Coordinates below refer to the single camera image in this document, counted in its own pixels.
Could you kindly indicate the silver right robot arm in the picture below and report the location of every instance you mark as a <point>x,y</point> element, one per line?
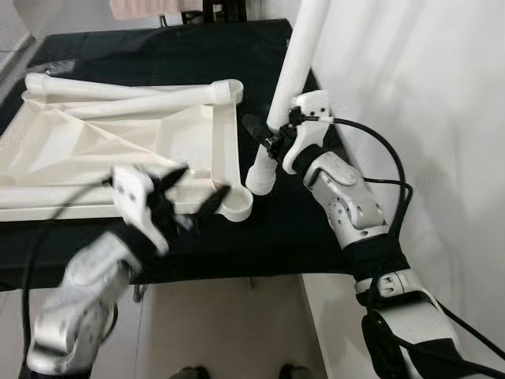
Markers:
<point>347,201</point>

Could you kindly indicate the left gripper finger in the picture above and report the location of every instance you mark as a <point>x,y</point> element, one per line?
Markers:
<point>173,179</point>
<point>211,204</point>

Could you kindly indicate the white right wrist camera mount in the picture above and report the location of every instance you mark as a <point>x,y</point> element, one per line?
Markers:
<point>312,106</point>

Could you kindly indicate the clear tape patch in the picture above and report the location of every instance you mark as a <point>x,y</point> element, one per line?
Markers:
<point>54,68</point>

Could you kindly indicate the black tablecloth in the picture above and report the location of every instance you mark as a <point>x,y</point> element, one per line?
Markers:
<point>158,47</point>

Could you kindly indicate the cream plastic table top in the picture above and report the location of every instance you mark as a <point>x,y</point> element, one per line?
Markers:
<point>79,150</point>

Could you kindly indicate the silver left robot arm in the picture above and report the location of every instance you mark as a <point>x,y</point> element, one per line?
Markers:
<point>79,292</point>

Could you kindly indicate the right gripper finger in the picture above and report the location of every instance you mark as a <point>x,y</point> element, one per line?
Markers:
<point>254,128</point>

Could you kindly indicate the pink checked cloth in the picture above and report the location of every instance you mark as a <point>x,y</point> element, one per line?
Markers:
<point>142,8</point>

